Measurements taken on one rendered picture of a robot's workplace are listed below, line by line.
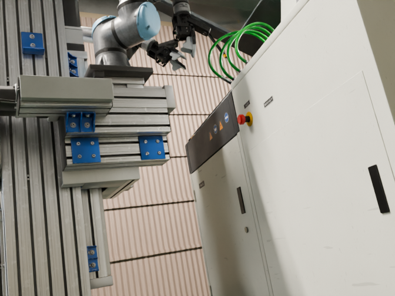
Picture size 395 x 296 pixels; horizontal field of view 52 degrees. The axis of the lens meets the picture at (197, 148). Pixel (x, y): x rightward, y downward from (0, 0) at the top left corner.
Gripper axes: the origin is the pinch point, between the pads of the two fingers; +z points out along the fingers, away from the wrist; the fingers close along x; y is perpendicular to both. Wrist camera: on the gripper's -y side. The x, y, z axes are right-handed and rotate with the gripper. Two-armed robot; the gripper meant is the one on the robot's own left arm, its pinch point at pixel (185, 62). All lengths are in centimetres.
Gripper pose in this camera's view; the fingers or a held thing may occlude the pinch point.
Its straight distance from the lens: 212.8
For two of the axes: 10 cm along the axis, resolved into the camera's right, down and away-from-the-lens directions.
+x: 0.4, -4.7, -8.8
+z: 8.1, 5.3, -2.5
